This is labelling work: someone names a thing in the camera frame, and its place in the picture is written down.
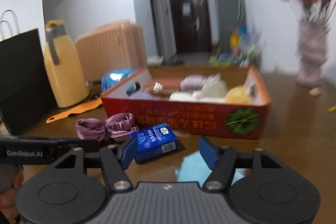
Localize pink textured vase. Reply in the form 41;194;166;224
297;21;327;89

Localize grey refrigerator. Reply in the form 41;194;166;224
215;0;245;53

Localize purple satin scrunchie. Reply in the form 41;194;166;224
75;113;139;142

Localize blue fluffy puff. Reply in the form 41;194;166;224
174;150;248;188

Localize yellow thermos jug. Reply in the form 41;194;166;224
44;19;89;108

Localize white foam cylinder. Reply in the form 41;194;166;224
169;91;200;102

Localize fallen petal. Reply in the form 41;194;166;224
309;87;322;97

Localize pink suitcase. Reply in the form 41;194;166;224
75;20;147;82

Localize yellow soft item in box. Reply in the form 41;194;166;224
224;85;252;105

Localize red cardboard box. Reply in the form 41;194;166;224
101;64;271;139

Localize person's left hand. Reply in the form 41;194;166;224
1;164;24;223

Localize white item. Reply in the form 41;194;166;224
199;74;228;99

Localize blue wet wipes pack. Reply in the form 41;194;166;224
101;69;136;92

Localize orange shoehorn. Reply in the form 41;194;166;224
46;97;102;124

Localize black paper bag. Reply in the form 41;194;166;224
0;9;58;136

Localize dark brown door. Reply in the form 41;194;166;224
170;0;212;53

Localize fluffy lilac headband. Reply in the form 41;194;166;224
179;75;208;92

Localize yellow bucket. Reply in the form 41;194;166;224
230;33;242;50

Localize purple drawstring pouch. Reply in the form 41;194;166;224
129;90;159;100

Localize blue tissue pack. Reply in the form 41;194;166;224
130;123;179;164

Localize yellow crumbs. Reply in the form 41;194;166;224
328;106;336;113

